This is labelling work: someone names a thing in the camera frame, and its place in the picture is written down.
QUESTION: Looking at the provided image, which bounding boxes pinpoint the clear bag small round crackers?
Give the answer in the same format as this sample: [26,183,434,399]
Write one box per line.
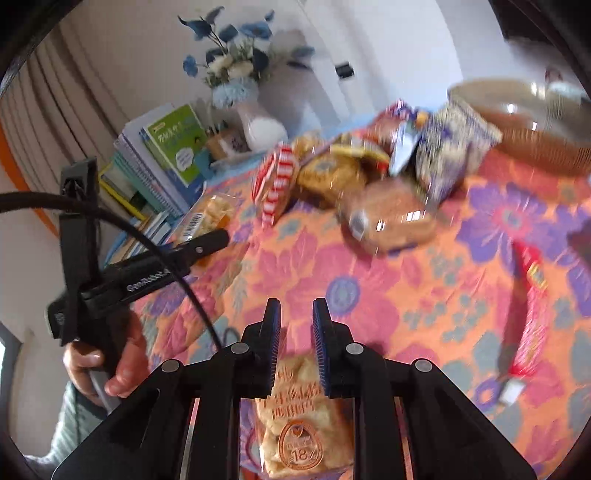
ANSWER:
[169,193,238,245]

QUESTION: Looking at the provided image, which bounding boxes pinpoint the clear bag pale rice cakes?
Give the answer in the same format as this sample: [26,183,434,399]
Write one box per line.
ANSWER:
[254,352,353,479]

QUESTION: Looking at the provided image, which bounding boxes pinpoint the red white striped snack bag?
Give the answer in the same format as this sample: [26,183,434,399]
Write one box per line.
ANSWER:
[252,143,300,228]

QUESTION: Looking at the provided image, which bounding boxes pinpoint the grey sleeve forearm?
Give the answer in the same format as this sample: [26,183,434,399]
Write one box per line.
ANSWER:
[25,382,107,479]

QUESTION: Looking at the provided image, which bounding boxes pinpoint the person's left hand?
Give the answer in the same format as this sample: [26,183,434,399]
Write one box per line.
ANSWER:
[62,311,151,407]

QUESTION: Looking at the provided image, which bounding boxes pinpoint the flat lying books pile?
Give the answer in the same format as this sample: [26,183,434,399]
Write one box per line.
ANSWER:
[102,210,175,269]

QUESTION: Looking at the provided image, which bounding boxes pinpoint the stack of upright books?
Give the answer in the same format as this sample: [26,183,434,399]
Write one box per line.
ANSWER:
[113,103,204,218]

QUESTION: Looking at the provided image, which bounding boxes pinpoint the green cover book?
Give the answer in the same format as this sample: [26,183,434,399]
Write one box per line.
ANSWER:
[140,104,206,191]

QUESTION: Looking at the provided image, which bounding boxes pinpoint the red long snack stick pack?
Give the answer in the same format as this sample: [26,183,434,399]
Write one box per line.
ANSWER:
[499,240,550,406]

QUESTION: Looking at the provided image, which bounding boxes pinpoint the floral orange pink tablecloth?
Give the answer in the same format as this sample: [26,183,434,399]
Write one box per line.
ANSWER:
[131,115,591,480]

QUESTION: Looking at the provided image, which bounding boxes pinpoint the white ceramic vase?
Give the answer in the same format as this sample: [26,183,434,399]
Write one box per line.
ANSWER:
[235,100,287,152]

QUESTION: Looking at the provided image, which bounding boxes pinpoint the yellow packaged bread snack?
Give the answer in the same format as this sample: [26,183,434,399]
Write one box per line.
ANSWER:
[295,153,368,209]

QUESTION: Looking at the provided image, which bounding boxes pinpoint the blue white artificial flowers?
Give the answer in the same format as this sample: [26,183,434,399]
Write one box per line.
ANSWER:
[177,6,315,110]

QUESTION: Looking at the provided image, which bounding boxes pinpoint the brown round bread pack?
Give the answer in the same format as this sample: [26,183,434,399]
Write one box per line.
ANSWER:
[339,177,438,255]

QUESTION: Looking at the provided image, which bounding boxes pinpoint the white pipe with black clamp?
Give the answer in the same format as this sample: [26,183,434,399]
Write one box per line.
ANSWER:
[301,1,374,119]

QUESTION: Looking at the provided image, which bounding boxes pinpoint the blue red chip bag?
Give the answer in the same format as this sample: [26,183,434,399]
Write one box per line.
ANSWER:
[362,100,431,155]

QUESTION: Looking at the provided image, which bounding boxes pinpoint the white blue snack packet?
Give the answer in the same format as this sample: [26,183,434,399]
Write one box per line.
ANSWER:
[389,120,421,177]

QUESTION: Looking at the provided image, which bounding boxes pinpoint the purple white patterned snack bag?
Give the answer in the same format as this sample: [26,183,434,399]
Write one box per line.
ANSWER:
[415,99,503,205]

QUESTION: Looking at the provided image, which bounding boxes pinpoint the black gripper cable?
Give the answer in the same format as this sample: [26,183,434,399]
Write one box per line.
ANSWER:
[0,191,223,351]

